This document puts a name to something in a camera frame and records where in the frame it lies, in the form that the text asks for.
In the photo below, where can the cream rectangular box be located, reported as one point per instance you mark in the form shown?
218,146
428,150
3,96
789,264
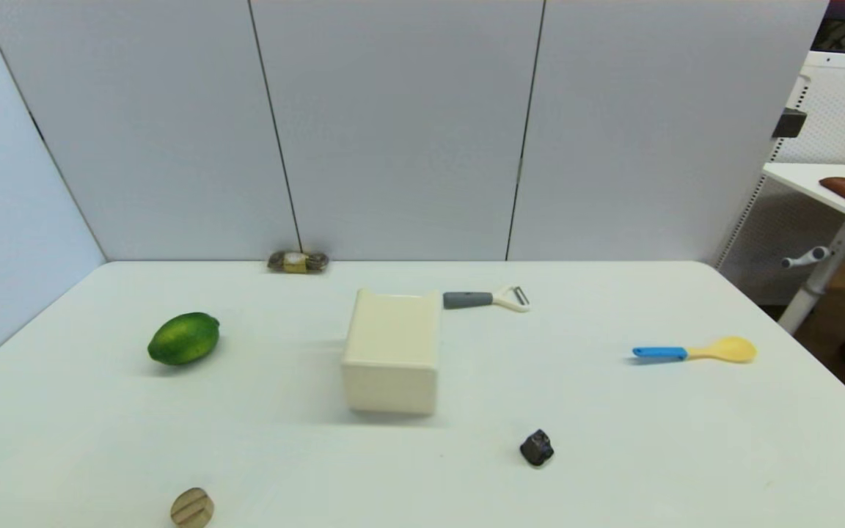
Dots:
393,352

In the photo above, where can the dark wrapped bundle yellow band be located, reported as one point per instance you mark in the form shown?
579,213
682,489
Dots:
296,262

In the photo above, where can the green lime fruit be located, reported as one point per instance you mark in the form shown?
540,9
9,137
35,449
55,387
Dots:
184,339

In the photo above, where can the round wooden disc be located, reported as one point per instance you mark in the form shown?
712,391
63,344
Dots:
191,507

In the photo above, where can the white side desk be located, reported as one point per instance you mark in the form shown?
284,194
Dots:
796,176

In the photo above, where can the black clamp block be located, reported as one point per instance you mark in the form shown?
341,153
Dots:
789,123

